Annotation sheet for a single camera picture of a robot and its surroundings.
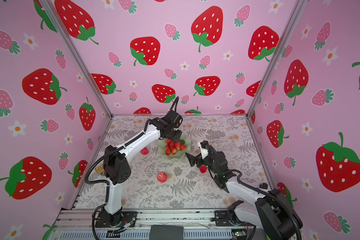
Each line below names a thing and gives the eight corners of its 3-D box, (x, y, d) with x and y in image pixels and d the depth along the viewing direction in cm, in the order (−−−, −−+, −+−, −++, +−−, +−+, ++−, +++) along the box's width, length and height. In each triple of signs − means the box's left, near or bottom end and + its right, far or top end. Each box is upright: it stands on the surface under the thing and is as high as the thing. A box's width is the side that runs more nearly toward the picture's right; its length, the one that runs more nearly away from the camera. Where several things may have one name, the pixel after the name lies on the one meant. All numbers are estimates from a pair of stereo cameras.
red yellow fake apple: (157, 179, 89) (155, 177, 86) (161, 173, 92) (160, 170, 88) (164, 183, 88) (163, 181, 84) (168, 177, 90) (167, 174, 87)
